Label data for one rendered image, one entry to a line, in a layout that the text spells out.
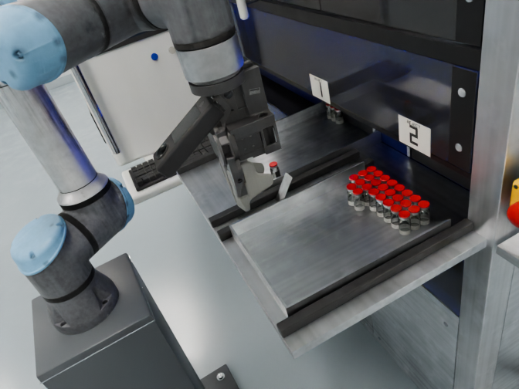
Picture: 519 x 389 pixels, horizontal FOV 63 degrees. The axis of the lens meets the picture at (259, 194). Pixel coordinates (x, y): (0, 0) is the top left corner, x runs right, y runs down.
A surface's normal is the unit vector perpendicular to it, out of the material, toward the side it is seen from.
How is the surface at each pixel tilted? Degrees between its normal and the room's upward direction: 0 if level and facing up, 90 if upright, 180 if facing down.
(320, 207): 0
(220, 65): 90
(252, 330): 0
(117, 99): 90
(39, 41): 82
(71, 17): 71
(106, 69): 90
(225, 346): 0
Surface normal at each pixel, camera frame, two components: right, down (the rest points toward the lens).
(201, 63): -0.12, 0.61
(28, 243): -0.29, -0.70
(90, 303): 0.65, -0.01
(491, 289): 0.42, 0.46
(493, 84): -0.88, 0.42
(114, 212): 0.84, 0.04
